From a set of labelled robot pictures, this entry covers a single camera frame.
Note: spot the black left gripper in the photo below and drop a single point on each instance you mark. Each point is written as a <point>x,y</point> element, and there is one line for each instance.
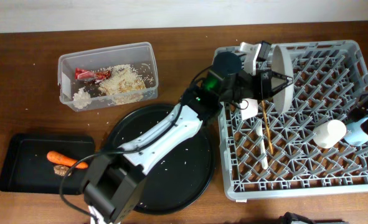
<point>265,84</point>

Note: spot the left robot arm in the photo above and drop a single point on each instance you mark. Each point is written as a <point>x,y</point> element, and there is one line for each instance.
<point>115,179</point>

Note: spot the white cup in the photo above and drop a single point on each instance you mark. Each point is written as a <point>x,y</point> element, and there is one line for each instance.
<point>329,133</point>

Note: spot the wooden chopstick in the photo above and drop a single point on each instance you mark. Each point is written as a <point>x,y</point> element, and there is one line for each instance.
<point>267,127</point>

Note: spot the small white bowl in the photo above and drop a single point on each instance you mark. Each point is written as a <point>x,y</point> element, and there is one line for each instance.
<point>248,108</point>

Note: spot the round black tray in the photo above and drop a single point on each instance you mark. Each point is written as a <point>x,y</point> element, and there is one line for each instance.
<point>182,176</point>

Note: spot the grey dishwasher rack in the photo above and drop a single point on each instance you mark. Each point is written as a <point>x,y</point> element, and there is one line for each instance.
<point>329,76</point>

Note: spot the light blue cup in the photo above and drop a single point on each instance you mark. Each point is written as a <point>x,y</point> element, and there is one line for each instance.
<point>355,136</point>

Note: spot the white plastic fork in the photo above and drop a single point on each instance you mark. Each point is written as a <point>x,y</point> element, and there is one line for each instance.
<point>264,161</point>

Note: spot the white tissue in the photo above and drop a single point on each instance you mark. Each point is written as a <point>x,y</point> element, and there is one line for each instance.
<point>81,99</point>

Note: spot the orange carrot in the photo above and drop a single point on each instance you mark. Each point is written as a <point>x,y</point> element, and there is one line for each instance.
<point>60,159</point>

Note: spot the red snack wrapper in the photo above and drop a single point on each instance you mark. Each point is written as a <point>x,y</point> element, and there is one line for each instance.
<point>90,76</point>

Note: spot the rectangular black tray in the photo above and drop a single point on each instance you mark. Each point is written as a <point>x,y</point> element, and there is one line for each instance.
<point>26,167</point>

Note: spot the clear plastic bin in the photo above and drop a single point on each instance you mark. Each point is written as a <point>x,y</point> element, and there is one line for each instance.
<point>139,55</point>

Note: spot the brown food scrap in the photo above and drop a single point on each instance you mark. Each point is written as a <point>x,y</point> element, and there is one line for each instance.
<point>61,170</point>

